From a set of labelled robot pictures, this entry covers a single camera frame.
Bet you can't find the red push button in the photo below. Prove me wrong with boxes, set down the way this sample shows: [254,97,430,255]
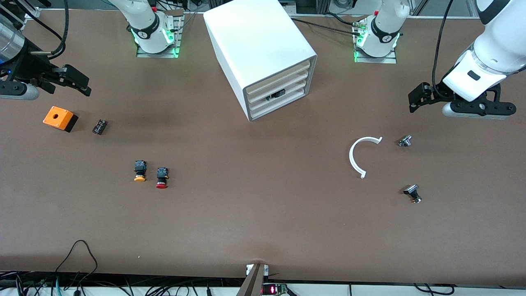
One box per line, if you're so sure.
[156,167,170,190]

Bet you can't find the white plastic tray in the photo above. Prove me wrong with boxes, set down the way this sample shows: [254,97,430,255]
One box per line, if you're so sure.
[247,71,309,104]

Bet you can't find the cream cabinet drawer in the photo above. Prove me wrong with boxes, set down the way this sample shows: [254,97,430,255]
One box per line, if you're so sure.
[249,88,307,119]
[246,60,311,96]
[248,80,307,111]

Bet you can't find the white drawer cabinet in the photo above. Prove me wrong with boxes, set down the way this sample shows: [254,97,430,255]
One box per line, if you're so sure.
[203,0,317,122]

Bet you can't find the device with red display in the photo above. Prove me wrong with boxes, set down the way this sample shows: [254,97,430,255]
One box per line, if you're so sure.
[262,283,289,296]

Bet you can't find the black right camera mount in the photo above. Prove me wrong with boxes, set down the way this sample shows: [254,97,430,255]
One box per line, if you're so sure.
[0,79,27,92]

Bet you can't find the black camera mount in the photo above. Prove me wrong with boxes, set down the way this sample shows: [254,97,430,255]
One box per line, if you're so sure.
[450,84,517,118]
[0,79,27,92]

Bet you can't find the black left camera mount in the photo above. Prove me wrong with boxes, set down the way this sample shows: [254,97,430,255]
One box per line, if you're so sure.
[450,84,517,118]

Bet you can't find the orange button enclosure box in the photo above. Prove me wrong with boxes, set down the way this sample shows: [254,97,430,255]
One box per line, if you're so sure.
[43,106,78,133]

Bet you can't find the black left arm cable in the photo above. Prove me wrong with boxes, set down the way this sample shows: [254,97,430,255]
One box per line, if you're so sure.
[431,0,454,90]

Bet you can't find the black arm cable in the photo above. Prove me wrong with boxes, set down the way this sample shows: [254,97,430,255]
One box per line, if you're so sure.
[32,0,69,55]
[431,0,454,90]

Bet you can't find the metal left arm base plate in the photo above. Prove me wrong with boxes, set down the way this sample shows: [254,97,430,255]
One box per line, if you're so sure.
[353,16,398,64]

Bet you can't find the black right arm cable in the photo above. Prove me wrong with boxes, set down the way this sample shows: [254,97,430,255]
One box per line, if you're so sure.
[32,0,69,55]

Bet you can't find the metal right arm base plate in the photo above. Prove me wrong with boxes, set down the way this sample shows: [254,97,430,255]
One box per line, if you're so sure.
[136,10,182,58]

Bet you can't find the white C-shaped plastic ring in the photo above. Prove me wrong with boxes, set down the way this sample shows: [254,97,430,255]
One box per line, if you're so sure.
[349,136,383,179]

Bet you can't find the black cable on table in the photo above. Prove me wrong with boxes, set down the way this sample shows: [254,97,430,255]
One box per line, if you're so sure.
[290,17,364,35]

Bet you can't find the thin black looped cable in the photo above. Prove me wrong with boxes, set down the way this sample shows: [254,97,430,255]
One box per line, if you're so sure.
[55,240,98,284]

